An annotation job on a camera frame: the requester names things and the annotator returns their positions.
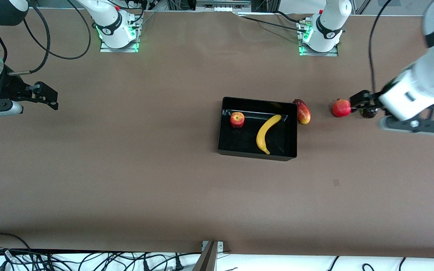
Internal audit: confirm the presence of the yellow banana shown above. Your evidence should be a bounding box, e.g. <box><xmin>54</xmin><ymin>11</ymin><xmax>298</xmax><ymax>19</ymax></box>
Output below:
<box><xmin>256</xmin><ymin>114</ymin><xmax>282</xmax><ymax>155</ymax></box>

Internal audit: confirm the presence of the black plastic box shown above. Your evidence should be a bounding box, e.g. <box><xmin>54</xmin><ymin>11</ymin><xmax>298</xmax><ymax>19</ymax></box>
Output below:
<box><xmin>217</xmin><ymin>97</ymin><xmax>298</xmax><ymax>161</ymax></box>

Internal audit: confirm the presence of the red yellow apple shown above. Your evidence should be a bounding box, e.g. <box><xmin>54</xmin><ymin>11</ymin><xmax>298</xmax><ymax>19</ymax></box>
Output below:
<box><xmin>229</xmin><ymin>111</ymin><xmax>245</xmax><ymax>128</ymax></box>

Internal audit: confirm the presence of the red pomegranate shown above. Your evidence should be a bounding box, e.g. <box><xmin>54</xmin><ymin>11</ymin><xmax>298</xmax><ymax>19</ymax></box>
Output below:
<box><xmin>332</xmin><ymin>98</ymin><xmax>352</xmax><ymax>118</ymax></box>

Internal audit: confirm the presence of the red yellow mango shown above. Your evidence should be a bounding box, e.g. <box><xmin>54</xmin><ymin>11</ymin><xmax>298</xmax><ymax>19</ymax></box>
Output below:
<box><xmin>292</xmin><ymin>99</ymin><xmax>311</xmax><ymax>125</ymax></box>

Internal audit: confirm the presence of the white power strip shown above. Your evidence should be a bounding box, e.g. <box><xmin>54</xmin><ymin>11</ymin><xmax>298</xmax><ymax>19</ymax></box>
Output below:
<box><xmin>196</xmin><ymin>0</ymin><xmax>252</xmax><ymax>12</ymax></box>

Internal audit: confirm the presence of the grey metal beam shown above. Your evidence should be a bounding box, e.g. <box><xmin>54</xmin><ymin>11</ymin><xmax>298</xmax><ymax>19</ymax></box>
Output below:
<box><xmin>191</xmin><ymin>241</ymin><xmax>219</xmax><ymax>271</ymax></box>

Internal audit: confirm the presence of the black cable with brass plug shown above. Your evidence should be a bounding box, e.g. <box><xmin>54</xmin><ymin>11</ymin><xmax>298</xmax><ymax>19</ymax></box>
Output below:
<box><xmin>8</xmin><ymin>0</ymin><xmax>51</xmax><ymax>76</ymax></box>

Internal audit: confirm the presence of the black looping cable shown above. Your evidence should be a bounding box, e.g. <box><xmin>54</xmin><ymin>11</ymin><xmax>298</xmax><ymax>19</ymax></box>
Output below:
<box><xmin>23</xmin><ymin>0</ymin><xmax>92</xmax><ymax>60</ymax></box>

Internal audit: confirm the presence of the thin black cable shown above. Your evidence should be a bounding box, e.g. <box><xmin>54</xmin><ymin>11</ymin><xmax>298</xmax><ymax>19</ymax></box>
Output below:
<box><xmin>0</xmin><ymin>24</ymin><xmax>9</xmax><ymax>65</ymax></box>

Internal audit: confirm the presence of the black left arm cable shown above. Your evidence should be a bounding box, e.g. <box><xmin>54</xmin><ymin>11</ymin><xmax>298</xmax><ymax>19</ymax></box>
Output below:
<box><xmin>368</xmin><ymin>0</ymin><xmax>393</xmax><ymax>94</ymax></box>

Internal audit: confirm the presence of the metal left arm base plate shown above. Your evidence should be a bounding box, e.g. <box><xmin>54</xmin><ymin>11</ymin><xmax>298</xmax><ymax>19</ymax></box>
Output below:
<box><xmin>297</xmin><ymin>19</ymin><xmax>339</xmax><ymax>57</ymax></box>

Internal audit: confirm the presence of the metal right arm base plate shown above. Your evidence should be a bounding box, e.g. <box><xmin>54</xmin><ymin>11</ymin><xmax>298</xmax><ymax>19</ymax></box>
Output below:
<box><xmin>100</xmin><ymin>14</ymin><xmax>143</xmax><ymax>53</ymax></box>

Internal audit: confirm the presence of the short black table cable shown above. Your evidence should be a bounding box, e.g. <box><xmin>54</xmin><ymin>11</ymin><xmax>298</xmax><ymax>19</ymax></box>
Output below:
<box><xmin>275</xmin><ymin>11</ymin><xmax>303</xmax><ymax>23</ymax></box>

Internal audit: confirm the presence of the long black table cable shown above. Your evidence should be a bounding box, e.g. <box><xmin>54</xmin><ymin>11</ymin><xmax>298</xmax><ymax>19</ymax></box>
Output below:
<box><xmin>238</xmin><ymin>16</ymin><xmax>301</xmax><ymax>32</ymax></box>

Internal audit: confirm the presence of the black arcing floor cable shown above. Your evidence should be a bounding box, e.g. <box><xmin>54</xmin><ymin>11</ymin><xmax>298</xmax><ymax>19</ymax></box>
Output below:
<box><xmin>0</xmin><ymin>232</ymin><xmax>33</xmax><ymax>252</ymax></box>

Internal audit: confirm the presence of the small metal bracket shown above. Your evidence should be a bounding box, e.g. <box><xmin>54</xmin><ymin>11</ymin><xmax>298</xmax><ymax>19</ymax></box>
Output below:
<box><xmin>201</xmin><ymin>241</ymin><xmax>225</xmax><ymax>252</ymax></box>

